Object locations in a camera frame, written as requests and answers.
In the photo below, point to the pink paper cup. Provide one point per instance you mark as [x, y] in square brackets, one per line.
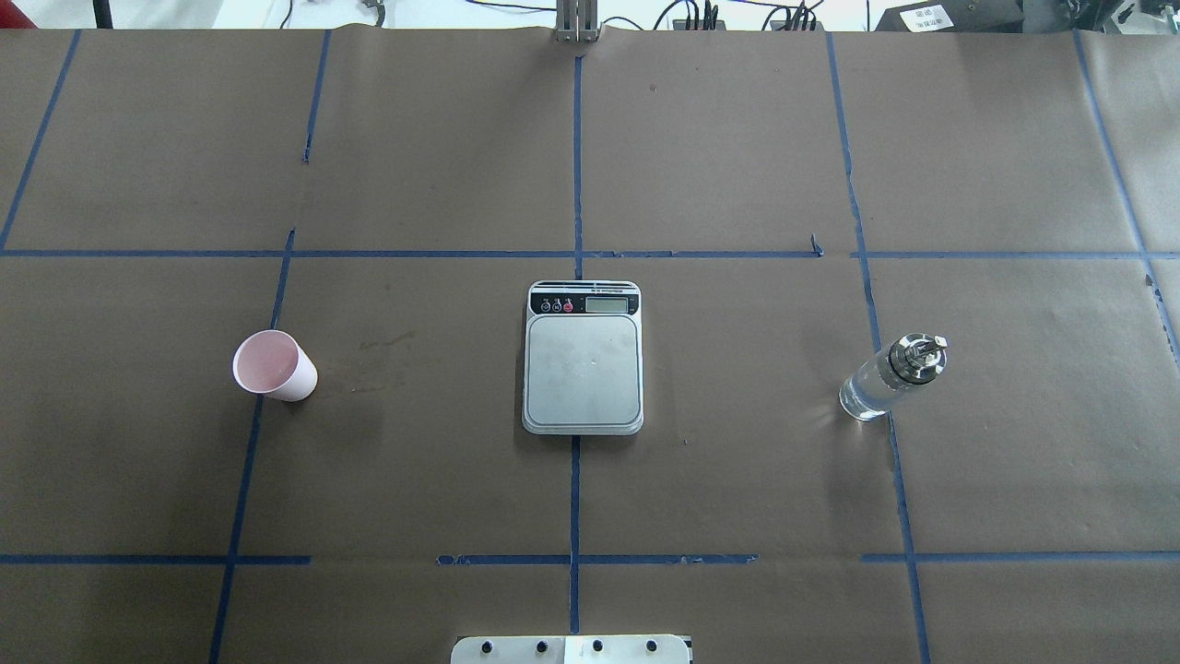
[274, 365]

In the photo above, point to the clear glass sauce bottle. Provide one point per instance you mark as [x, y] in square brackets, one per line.
[901, 368]

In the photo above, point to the digital kitchen scale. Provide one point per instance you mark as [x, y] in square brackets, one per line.
[583, 358]

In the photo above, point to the brown paper table cover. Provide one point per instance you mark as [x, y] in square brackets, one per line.
[407, 345]

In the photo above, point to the aluminium frame post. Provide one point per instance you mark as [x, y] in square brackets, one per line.
[577, 21]

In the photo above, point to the white mounting base plate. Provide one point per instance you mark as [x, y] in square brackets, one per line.
[574, 648]

